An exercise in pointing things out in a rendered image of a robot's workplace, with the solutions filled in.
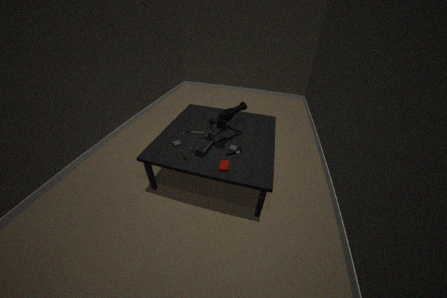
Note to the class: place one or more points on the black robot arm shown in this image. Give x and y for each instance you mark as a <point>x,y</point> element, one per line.
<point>227,114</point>

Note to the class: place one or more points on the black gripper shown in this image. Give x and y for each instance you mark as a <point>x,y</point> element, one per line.
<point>223,127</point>

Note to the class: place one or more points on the red block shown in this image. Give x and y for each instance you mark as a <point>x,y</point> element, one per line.
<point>223,167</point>

